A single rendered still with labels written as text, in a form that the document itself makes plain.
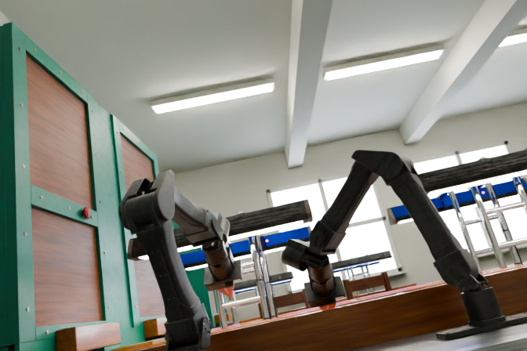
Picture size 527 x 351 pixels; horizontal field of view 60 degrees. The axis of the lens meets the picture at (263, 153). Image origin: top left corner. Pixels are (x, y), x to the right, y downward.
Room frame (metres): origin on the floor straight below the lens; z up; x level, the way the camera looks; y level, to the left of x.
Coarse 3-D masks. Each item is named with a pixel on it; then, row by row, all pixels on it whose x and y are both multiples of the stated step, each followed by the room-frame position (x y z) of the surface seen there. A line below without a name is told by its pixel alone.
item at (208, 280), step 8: (224, 264) 1.20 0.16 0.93; (240, 264) 1.25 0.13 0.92; (208, 272) 1.26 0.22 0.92; (216, 272) 1.21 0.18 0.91; (224, 272) 1.21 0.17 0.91; (232, 272) 1.24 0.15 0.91; (240, 272) 1.24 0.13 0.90; (208, 280) 1.24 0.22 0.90; (216, 280) 1.23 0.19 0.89; (224, 280) 1.23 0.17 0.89
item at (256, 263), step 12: (240, 216) 1.49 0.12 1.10; (252, 240) 1.65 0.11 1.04; (252, 252) 1.65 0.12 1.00; (252, 264) 1.65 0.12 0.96; (264, 288) 1.66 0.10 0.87; (216, 300) 1.66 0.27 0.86; (240, 300) 1.66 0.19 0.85; (252, 300) 1.65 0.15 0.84; (264, 300) 1.65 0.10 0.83; (264, 312) 1.65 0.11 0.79
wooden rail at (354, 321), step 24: (432, 288) 1.15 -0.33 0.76; (456, 288) 1.15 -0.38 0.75; (504, 288) 1.14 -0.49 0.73; (336, 312) 1.16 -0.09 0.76; (360, 312) 1.16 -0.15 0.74; (384, 312) 1.16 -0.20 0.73; (408, 312) 1.15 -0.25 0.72; (432, 312) 1.15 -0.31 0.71; (456, 312) 1.15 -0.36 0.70; (504, 312) 1.15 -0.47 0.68; (216, 336) 1.17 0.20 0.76; (240, 336) 1.17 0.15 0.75; (264, 336) 1.17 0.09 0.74; (288, 336) 1.17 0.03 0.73; (312, 336) 1.16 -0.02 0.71; (336, 336) 1.16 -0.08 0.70; (360, 336) 1.16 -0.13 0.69; (384, 336) 1.16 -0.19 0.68; (408, 336) 1.16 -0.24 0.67
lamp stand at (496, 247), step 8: (480, 160) 1.45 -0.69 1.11; (488, 160) 1.45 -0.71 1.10; (520, 184) 1.61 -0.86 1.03; (472, 192) 1.62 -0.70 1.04; (520, 192) 1.61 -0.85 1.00; (480, 200) 1.61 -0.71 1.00; (480, 208) 1.62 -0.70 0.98; (496, 208) 1.61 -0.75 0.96; (504, 208) 1.61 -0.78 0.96; (512, 208) 1.62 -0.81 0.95; (488, 216) 1.62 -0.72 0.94; (488, 224) 1.61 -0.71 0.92; (488, 232) 1.62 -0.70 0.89; (496, 240) 1.62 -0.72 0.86; (512, 240) 1.62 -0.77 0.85; (520, 240) 1.61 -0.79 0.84; (496, 248) 1.61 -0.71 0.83; (496, 256) 1.62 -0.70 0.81; (504, 264) 1.61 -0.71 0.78
